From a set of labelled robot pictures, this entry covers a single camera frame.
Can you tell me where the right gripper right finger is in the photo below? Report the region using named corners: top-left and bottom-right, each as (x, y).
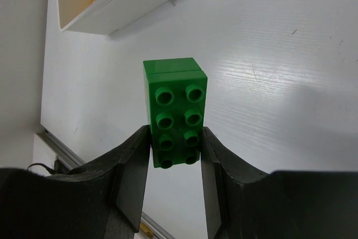
top-left (201, 127), bottom-right (357, 238)

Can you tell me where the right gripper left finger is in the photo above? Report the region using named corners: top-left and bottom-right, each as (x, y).
top-left (1, 125), bottom-right (151, 238)

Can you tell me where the large dark green lego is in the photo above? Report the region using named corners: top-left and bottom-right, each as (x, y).
top-left (143, 58), bottom-right (208, 169)

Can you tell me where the aluminium rail front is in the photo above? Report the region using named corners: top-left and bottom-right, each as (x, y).
top-left (38, 125), bottom-right (172, 238)

